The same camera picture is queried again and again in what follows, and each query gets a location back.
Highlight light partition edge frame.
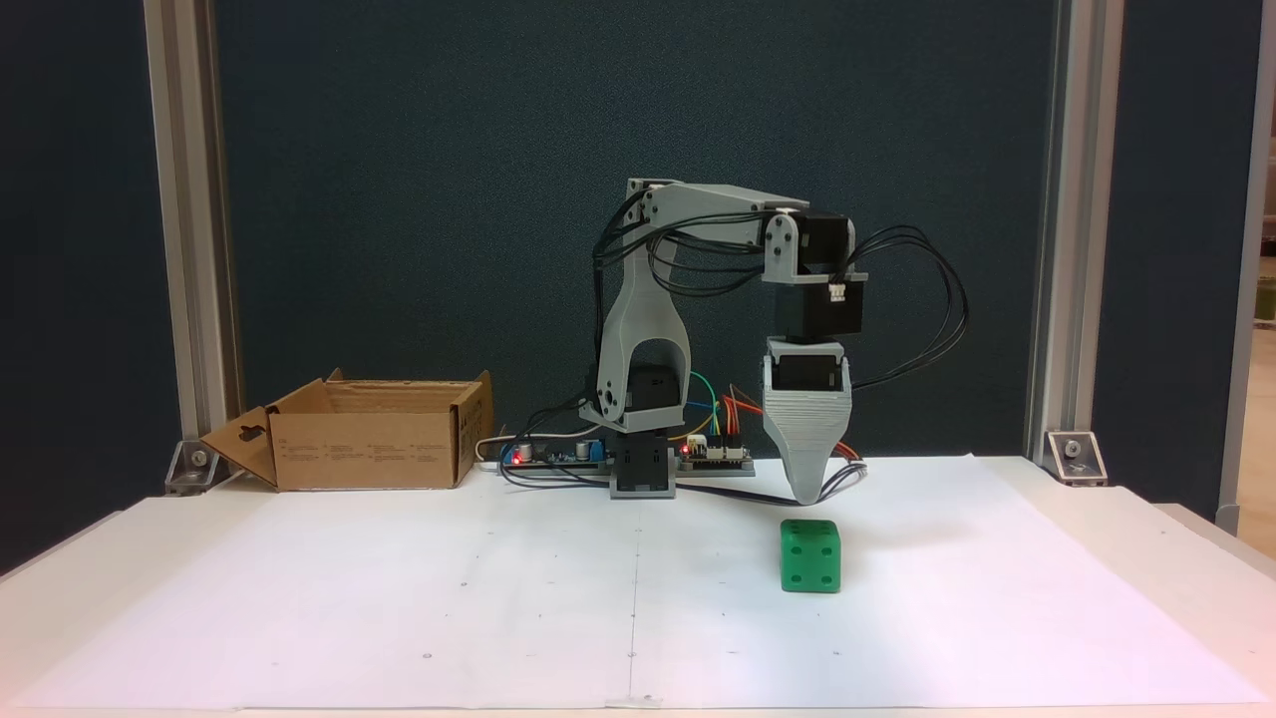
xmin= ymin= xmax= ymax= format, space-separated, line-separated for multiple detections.
xmin=1216 ymin=0 xmax=1276 ymax=536

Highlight blue circuit board red LED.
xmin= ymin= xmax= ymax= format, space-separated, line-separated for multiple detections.
xmin=496 ymin=437 xmax=611 ymax=476

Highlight aluminium frame post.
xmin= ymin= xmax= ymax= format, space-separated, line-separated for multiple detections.
xmin=1025 ymin=0 xmax=1123 ymax=470
xmin=144 ymin=0 xmax=243 ymax=472

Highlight black and orange power cable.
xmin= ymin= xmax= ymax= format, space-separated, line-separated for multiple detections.
xmin=676 ymin=383 xmax=869 ymax=509

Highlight green die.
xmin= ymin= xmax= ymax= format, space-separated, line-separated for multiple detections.
xmin=780 ymin=519 xmax=842 ymax=595

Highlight brown cardboard box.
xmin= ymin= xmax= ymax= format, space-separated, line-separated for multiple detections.
xmin=199 ymin=368 xmax=495 ymax=493

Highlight coloured jumper wires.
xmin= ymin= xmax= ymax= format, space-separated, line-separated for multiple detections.
xmin=686 ymin=370 xmax=741 ymax=442

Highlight large white paper sheet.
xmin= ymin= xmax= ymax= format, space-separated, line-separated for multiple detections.
xmin=3 ymin=454 xmax=1269 ymax=712

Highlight metal corner bracket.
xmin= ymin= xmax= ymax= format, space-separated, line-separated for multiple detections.
xmin=163 ymin=439 xmax=222 ymax=497
xmin=1044 ymin=430 xmax=1109 ymax=488

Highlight black cable bundle at base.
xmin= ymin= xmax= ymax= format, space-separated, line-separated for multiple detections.
xmin=498 ymin=389 xmax=611 ymax=490

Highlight circuit board with jumper wires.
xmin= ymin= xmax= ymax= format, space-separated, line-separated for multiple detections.
xmin=678 ymin=437 xmax=756 ymax=479

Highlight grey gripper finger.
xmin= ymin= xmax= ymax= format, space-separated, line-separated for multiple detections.
xmin=807 ymin=397 xmax=854 ymax=506
xmin=763 ymin=397 xmax=810 ymax=506

